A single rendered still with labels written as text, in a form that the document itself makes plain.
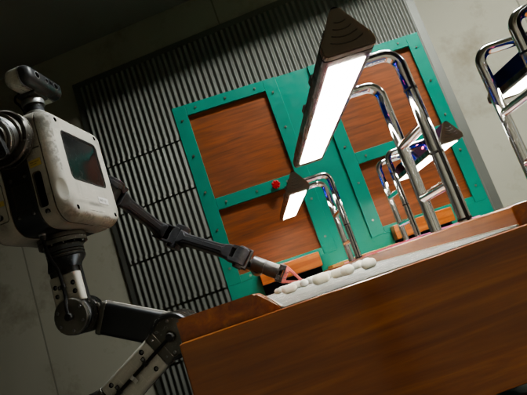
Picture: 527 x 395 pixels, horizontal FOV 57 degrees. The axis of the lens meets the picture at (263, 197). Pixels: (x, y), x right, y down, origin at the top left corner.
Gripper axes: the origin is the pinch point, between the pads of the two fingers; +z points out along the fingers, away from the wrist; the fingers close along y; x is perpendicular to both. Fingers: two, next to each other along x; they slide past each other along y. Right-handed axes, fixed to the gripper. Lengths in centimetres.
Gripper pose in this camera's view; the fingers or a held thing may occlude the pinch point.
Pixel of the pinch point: (299, 280)
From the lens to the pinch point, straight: 191.1
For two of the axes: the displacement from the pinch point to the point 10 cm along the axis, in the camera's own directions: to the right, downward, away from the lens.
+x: -3.5, 9.2, -1.8
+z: 9.4, 3.4, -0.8
